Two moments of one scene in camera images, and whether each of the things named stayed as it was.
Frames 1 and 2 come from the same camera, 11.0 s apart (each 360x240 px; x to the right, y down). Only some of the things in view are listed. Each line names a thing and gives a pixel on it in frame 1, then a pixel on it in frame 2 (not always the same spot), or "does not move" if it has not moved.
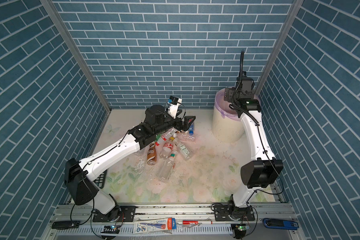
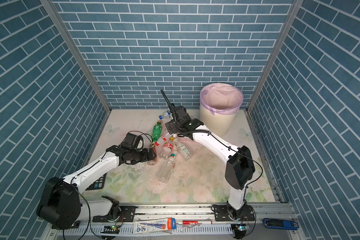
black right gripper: (229, 94) → (171, 125)
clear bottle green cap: (166, 166) does not move
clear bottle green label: (186, 154) does not move
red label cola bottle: (167, 148) does not move
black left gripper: (184, 126) → (146, 156)
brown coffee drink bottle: (151, 157) does not move
